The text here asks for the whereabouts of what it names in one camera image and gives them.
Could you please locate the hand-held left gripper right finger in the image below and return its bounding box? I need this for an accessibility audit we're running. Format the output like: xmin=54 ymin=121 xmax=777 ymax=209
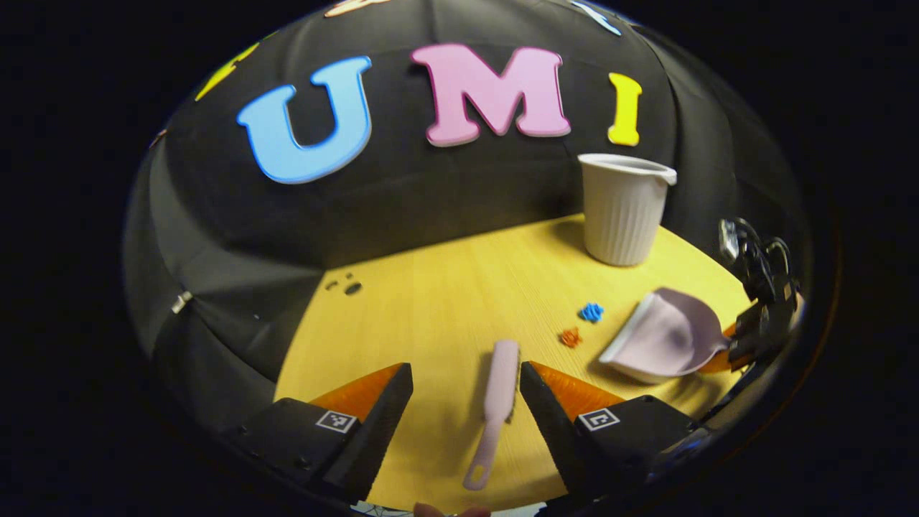
xmin=519 ymin=360 xmax=712 ymax=503

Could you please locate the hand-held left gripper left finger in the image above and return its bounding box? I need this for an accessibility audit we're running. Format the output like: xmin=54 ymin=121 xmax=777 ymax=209
xmin=223 ymin=363 xmax=414 ymax=503

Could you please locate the small pink broom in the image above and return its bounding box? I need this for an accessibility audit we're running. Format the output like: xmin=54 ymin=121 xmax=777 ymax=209
xmin=463 ymin=340 xmax=520 ymax=492

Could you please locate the pink dustpan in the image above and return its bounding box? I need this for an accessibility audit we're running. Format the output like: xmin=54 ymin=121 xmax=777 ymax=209
xmin=599 ymin=287 xmax=734 ymax=385

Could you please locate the white ribbed garbage bin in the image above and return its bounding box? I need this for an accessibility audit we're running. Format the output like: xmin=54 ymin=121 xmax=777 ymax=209
xmin=578 ymin=153 xmax=678 ymax=267

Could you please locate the wooden desktop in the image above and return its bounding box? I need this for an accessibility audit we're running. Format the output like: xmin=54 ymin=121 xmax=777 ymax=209
xmin=274 ymin=213 xmax=756 ymax=514

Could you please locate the black backdrop cloth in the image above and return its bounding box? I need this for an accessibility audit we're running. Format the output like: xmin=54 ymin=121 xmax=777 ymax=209
xmin=122 ymin=0 xmax=808 ymax=446

